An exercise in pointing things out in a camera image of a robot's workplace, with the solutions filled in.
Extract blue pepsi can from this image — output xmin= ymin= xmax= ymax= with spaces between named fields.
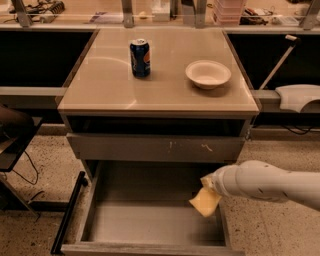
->
xmin=130 ymin=39 xmax=150 ymax=78

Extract grey drawer cabinet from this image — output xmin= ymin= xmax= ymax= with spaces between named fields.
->
xmin=57 ymin=27 xmax=261 ymax=256

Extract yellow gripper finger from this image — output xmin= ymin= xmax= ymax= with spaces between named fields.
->
xmin=200 ymin=174 xmax=213 ymax=190

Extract black cable on floor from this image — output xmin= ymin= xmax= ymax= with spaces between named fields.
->
xmin=11 ymin=149 xmax=40 ymax=186

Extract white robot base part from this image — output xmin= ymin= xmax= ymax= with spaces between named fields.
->
xmin=275 ymin=84 xmax=320 ymax=113

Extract white stick with tip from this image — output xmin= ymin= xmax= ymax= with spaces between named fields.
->
xmin=259 ymin=34 xmax=301 ymax=90

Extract open middle drawer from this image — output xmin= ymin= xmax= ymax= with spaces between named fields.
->
xmin=62 ymin=161 xmax=245 ymax=256

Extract yellow sponge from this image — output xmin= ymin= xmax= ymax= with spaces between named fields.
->
xmin=190 ymin=188 xmax=221 ymax=217

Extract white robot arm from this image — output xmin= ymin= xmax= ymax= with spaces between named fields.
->
xmin=201 ymin=160 xmax=320 ymax=211

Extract pink stacked trays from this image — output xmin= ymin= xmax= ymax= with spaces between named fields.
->
xmin=212 ymin=0 xmax=247 ymax=25

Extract white bowl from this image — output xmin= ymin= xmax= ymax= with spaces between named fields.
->
xmin=185 ymin=60 xmax=231 ymax=90

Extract closed top drawer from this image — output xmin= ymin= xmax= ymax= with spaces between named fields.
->
xmin=67 ymin=133 xmax=244 ymax=163

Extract black chair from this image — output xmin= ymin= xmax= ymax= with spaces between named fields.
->
xmin=0 ymin=104 xmax=43 ymax=217

